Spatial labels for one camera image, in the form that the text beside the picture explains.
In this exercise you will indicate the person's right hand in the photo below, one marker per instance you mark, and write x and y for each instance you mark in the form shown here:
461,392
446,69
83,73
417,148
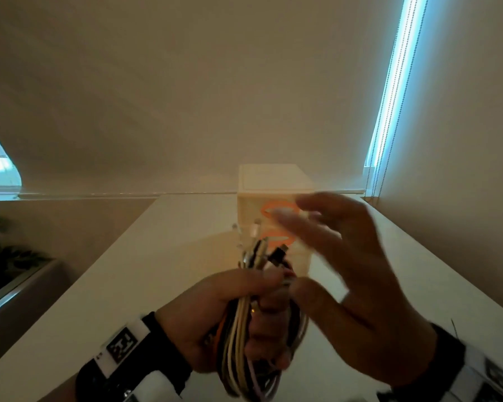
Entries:
369,309

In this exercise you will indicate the person's left hand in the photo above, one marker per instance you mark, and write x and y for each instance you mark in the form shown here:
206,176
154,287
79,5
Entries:
193,314

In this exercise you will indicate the person's left forearm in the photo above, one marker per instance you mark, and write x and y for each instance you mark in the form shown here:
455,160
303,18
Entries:
58,391

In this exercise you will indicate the bright narrow window strip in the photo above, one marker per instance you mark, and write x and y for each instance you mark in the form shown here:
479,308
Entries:
392,79

